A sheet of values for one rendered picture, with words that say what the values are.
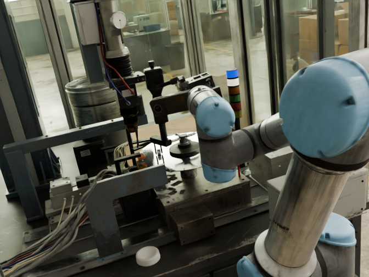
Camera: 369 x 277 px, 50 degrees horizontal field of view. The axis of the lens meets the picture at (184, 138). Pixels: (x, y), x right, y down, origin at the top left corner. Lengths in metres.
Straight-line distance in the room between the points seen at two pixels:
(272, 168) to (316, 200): 0.76
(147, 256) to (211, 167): 0.44
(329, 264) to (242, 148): 0.29
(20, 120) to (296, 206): 1.32
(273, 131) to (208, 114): 0.15
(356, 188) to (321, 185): 0.69
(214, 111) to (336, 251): 0.37
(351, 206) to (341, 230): 0.44
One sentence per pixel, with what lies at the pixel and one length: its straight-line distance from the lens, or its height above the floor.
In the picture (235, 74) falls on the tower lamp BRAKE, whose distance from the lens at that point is 1.50.
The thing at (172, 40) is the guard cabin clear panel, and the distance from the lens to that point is 2.40.
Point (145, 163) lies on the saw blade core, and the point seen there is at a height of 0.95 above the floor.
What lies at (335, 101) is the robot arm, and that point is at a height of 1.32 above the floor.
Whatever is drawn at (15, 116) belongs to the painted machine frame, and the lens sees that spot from 1.72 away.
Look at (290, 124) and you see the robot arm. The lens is 0.54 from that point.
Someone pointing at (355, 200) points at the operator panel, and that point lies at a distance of 1.30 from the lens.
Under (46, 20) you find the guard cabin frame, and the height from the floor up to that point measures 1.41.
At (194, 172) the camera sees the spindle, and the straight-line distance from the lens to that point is 1.38.
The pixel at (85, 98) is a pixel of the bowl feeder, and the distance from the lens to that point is 1.90.
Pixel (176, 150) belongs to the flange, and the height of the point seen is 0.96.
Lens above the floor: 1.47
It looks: 21 degrees down
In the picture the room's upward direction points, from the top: 9 degrees counter-clockwise
